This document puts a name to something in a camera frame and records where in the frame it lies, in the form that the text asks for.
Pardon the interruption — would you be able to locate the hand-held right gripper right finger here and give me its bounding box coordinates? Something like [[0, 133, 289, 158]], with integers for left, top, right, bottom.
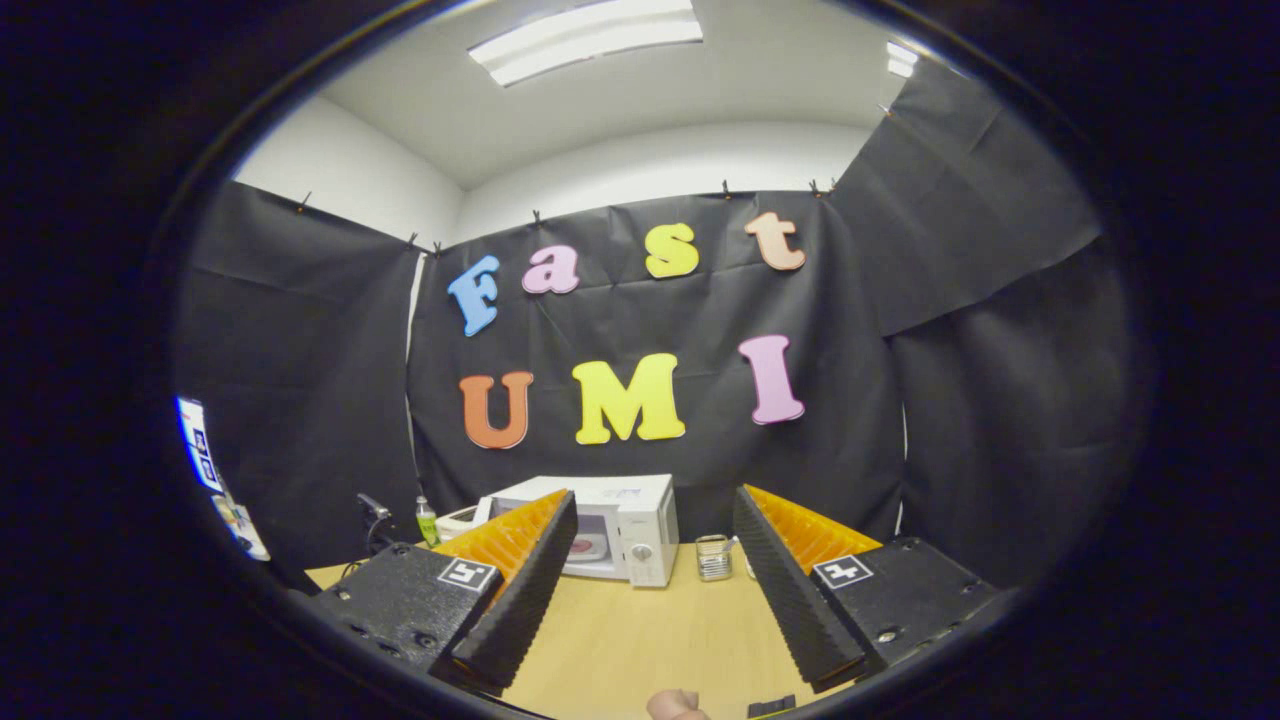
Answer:
[[732, 484, 1004, 695]]

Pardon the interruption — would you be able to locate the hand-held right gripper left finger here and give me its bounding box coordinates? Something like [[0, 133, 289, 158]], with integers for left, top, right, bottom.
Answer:
[[288, 488, 579, 695]]

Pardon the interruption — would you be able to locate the white microwave oven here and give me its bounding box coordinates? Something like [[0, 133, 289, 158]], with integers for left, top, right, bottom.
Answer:
[[475, 474, 681, 588]]

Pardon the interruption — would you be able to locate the clear glass jar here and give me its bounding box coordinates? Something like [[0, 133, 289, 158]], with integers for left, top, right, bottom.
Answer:
[[695, 534, 734, 583]]

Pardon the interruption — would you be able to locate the white side desk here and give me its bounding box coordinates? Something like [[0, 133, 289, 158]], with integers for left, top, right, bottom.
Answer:
[[210, 494, 272, 563]]

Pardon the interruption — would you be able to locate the computer monitor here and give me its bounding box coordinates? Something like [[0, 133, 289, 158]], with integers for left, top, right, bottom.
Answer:
[[177, 397, 227, 496]]

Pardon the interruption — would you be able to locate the black backdrop cloth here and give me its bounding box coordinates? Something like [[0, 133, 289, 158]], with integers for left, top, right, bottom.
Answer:
[[175, 55, 1136, 591]]

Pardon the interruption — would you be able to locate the long ceiling light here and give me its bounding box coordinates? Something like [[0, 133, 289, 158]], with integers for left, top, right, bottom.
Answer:
[[468, 0, 704, 88]]

